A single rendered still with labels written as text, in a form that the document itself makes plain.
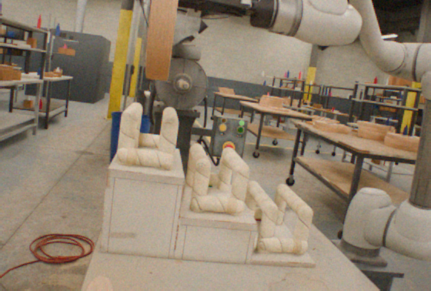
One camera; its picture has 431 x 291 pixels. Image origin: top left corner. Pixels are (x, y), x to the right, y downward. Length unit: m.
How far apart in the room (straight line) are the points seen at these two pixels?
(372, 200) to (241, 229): 0.81
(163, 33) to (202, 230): 0.38
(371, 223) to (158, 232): 0.93
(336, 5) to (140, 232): 0.63
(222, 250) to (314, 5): 0.55
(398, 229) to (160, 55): 1.07
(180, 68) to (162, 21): 1.14
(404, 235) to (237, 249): 0.80
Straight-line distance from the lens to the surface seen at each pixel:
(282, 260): 0.83
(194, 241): 0.77
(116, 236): 0.76
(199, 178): 0.76
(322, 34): 0.85
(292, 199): 0.90
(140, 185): 0.72
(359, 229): 1.51
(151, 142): 0.92
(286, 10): 0.83
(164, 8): 0.65
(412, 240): 1.45
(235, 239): 0.78
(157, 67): 0.70
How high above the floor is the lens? 1.29
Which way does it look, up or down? 8 degrees down
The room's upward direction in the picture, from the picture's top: 9 degrees clockwise
